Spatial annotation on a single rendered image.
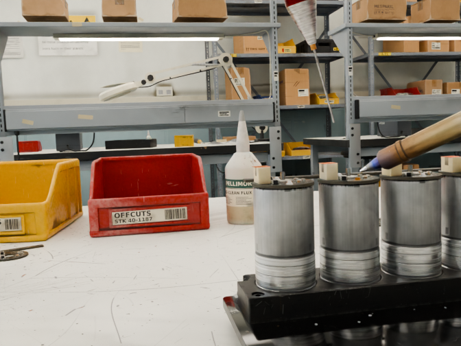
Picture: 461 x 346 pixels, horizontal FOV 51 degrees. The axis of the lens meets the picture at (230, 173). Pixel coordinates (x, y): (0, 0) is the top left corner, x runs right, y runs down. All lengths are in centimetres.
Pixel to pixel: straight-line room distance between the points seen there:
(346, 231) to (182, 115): 224
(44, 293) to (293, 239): 15
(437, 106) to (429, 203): 269
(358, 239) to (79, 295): 15
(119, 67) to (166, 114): 221
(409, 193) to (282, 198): 5
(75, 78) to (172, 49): 90
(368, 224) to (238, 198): 24
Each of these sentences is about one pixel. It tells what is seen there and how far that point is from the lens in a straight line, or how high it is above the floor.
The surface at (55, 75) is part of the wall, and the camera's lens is 462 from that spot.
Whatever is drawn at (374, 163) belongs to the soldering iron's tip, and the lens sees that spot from 19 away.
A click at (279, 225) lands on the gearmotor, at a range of 19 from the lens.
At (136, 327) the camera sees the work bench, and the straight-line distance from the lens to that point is 23.
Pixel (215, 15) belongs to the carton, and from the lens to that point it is 257.
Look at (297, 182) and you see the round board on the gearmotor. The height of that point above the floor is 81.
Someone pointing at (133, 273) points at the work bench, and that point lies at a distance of 30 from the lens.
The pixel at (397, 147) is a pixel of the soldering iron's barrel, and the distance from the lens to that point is 19.
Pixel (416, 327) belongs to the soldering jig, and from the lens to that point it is 19.
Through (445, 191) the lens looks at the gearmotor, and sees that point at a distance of 23.
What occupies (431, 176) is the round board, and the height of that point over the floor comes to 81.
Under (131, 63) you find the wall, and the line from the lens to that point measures 458.
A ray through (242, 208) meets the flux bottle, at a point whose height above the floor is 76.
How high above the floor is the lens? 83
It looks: 5 degrees down
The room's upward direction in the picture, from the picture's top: 2 degrees counter-clockwise
